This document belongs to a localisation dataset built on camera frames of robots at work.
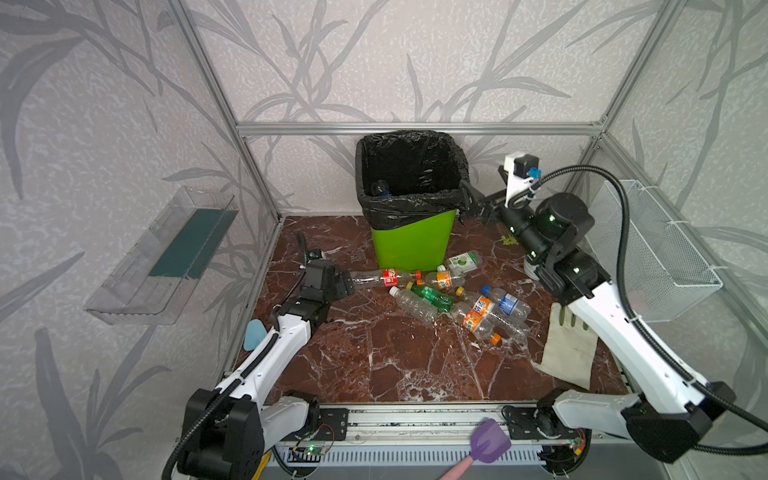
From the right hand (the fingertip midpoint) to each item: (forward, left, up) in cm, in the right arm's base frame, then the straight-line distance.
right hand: (486, 166), depth 60 cm
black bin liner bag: (+31, +17, -27) cm, 45 cm away
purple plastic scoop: (-43, -3, -49) cm, 65 cm away
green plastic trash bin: (+10, +12, -40) cm, 43 cm away
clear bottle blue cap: (-7, -15, -46) cm, 49 cm away
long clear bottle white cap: (-9, +13, -44) cm, 47 cm away
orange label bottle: (-12, -4, -45) cm, 47 cm away
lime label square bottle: (+9, -5, -47) cm, 48 cm away
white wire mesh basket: (-16, -37, -15) cm, 43 cm away
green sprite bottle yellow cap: (-7, +6, -45) cm, 46 cm away
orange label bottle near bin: (0, +4, -44) cm, 44 cm away
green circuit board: (-44, +40, -49) cm, 78 cm away
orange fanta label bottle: (-12, -3, -45) cm, 47 cm away
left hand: (-2, +36, -35) cm, 50 cm away
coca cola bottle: (+2, +22, -45) cm, 50 cm away
